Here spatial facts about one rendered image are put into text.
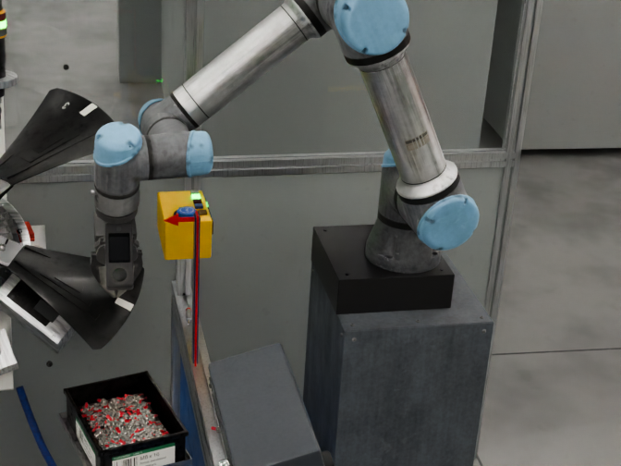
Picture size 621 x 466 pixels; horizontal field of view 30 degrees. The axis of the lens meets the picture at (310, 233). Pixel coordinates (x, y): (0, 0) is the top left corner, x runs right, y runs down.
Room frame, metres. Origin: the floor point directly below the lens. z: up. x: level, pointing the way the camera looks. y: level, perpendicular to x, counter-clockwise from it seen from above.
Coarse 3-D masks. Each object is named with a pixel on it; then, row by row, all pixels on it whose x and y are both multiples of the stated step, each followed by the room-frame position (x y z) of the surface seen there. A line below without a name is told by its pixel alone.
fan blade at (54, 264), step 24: (24, 264) 1.82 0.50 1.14; (48, 264) 1.85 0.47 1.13; (72, 264) 1.88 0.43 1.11; (48, 288) 1.79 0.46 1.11; (72, 288) 1.81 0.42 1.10; (96, 288) 1.83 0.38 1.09; (72, 312) 1.76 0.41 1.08; (96, 312) 1.78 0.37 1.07; (120, 312) 1.80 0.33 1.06; (96, 336) 1.74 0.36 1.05
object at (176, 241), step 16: (160, 192) 2.31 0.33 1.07; (176, 192) 2.32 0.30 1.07; (160, 208) 2.25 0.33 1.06; (176, 208) 2.24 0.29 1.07; (160, 224) 2.25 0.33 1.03; (192, 224) 2.18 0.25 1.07; (208, 224) 2.19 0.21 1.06; (176, 240) 2.17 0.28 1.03; (192, 240) 2.18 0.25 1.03; (208, 240) 2.19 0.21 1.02; (176, 256) 2.17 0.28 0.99; (192, 256) 2.18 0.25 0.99; (208, 256) 2.19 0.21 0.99
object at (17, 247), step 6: (0, 240) 1.88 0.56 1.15; (12, 240) 1.89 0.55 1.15; (6, 246) 1.87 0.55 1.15; (12, 246) 1.88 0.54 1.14; (18, 246) 1.89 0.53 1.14; (0, 252) 1.84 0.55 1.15; (6, 252) 1.85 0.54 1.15; (12, 252) 1.85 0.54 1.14; (0, 258) 1.82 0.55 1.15; (6, 258) 1.83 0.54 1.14; (12, 258) 1.84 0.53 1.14; (6, 264) 1.81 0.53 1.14
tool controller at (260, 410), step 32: (256, 352) 1.40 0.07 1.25; (224, 384) 1.34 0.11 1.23; (256, 384) 1.33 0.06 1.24; (288, 384) 1.32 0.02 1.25; (224, 416) 1.27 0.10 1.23; (256, 416) 1.26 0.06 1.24; (288, 416) 1.25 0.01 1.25; (256, 448) 1.19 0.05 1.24; (288, 448) 1.18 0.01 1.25; (320, 448) 1.18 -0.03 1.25
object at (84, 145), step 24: (48, 96) 2.12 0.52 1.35; (72, 96) 2.10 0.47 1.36; (48, 120) 2.05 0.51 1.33; (72, 120) 2.04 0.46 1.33; (96, 120) 2.03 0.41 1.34; (24, 144) 2.01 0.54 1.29; (48, 144) 1.98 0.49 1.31; (72, 144) 1.97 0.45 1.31; (0, 168) 1.96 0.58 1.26; (24, 168) 1.93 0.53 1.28; (48, 168) 1.92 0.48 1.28
